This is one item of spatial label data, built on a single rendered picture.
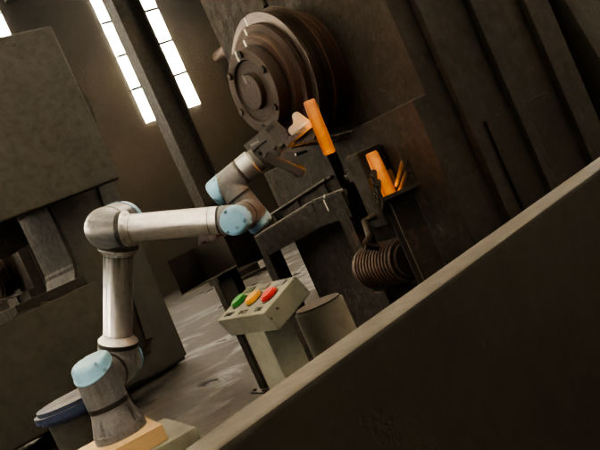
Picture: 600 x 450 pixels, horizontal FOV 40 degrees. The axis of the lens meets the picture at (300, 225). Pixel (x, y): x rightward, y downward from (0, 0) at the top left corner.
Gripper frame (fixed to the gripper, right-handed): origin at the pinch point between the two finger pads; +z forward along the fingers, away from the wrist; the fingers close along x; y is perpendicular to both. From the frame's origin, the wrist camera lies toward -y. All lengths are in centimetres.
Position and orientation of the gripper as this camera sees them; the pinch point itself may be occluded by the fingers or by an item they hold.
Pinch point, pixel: (316, 120)
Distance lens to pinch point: 227.0
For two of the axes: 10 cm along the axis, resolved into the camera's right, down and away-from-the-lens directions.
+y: -6.3, -7.8, -0.4
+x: 0.5, -0.9, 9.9
